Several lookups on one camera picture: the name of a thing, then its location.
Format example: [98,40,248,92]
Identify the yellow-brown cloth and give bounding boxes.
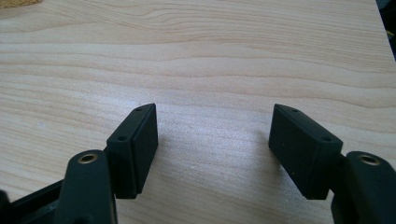
[0,0,43,9]

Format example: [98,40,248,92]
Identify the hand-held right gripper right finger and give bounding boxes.
[268,104,344,201]

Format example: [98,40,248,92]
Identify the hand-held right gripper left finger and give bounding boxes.
[106,103,159,200]

